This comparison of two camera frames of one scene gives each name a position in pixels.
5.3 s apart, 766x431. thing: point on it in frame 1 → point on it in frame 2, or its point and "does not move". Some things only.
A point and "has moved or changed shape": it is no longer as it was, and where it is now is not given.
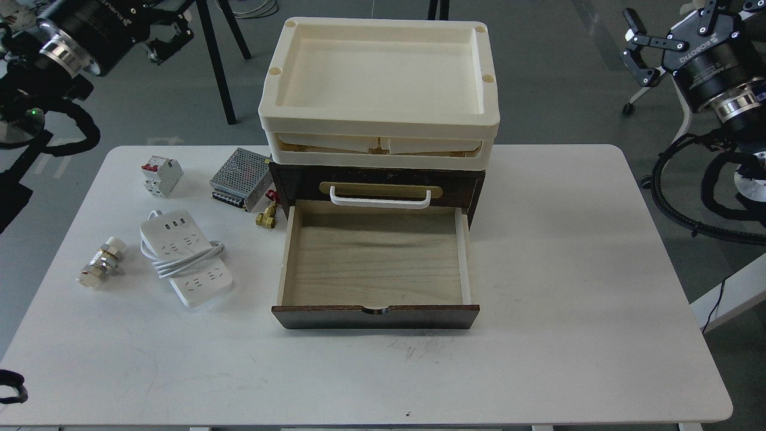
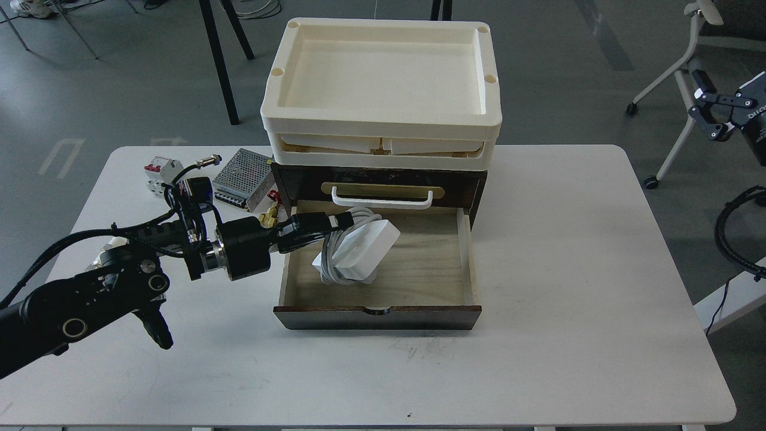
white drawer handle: x=382 y=203 does not move
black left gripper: x=100 y=33 → x=245 y=243
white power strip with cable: x=181 y=251 has moved or changed shape
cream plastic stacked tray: x=381 y=92 does not move
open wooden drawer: x=375 y=269 does not move
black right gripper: x=708 y=55 → x=749 y=109
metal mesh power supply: x=242 y=179 does not move
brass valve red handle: x=268 y=218 does not move
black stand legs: x=207 y=15 does not move
